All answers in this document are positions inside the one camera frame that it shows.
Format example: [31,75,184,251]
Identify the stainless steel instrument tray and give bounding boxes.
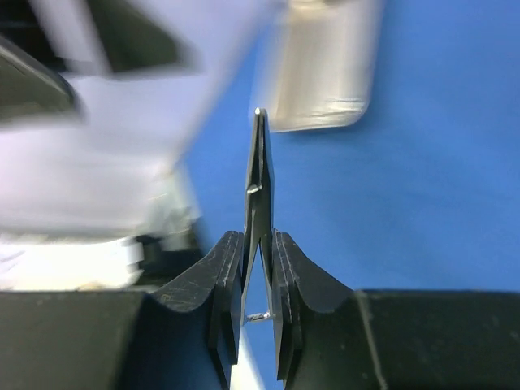
[251,0,385,132]

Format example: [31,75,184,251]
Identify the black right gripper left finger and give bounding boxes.
[1,232,244,390]

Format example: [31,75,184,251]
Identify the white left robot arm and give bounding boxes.
[1,1,275,290]

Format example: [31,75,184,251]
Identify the blue surgical drape cloth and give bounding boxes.
[178,0,520,390]

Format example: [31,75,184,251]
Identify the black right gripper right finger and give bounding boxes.
[272,232,519,389]

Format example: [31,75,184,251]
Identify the steel surgical forceps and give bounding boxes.
[240,108,274,325]

